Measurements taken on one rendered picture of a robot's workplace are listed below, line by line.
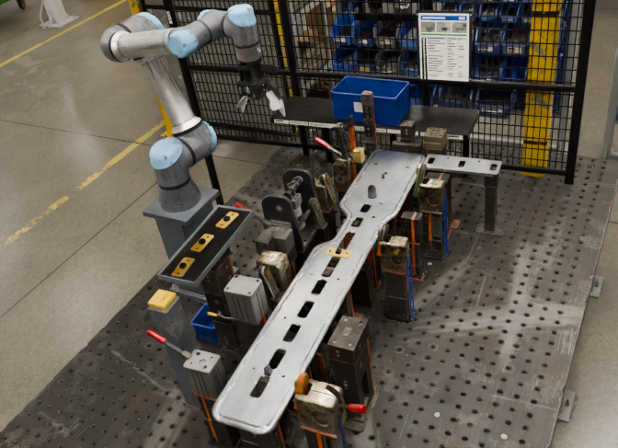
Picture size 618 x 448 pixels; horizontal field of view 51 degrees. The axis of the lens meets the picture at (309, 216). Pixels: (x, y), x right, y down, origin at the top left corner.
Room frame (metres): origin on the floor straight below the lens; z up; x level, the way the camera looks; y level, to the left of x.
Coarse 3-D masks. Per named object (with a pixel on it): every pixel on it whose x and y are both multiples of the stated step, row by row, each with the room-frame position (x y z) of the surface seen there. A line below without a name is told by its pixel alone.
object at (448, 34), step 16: (416, 16) 2.57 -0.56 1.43; (432, 16) 2.54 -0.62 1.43; (448, 16) 2.51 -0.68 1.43; (464, 16) 2.48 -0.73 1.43; (432, 32) 2.54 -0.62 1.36; (448, 32) 2.51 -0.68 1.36; (464, 32) 2.48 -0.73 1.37; (432, 48) 2.54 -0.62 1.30; (448, 48) 2.51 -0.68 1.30; (464, 48) 2.48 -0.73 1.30; (432, 64) 2.54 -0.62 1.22; (448, 64) 2.51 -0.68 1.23; (464, 64) 2.48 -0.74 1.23; (432, 80) 2.54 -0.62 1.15; (448, 80) 2.51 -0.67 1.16; (464, 80) 2.48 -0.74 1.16
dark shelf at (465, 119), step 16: (288, 112) 2.71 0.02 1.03; (304, 112) 2.68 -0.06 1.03; (320, 112) 2.66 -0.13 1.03; (416, 112) 2.51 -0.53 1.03; (432, 112) 2.48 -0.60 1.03; (448, 112) 2.46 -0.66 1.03; (464, 112) 2.44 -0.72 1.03; (384, 128) 2.42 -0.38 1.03; (416, 128) 2.37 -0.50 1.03; (448, 128) 2.33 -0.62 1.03; (464, 128) 2.31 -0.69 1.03
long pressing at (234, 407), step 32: (384, 160) 2.21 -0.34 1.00; (416, 160) 2.17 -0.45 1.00; (352, 192) 2.03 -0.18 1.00; (384, 192) 1.99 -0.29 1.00; (320, 256) 1.69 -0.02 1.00; (352, 256) 1.66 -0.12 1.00; (288, 288) 1.55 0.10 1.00; (288, 320) 1.41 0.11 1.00; (320, 320) 1.39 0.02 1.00; (256, 352) 1.30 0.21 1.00; (288, 352) 1.28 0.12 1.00; (256, 384) 1.19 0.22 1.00; (288, 384) 1.17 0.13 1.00; (224, 416) 1.10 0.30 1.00; (256, 416) 1.09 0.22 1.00
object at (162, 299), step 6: (156, 294) 1.44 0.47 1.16; (162, 294) 1.43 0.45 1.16; (168, 294) 1.43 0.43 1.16; (174, 294) 1.43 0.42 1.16; (150, 300) 1.42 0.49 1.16; (156, 300) 1.41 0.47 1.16; (162, 300) 1.41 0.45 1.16; (168, 300) 1.41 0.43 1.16; (156, 306) 1.40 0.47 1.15; (162, 306) 1.39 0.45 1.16
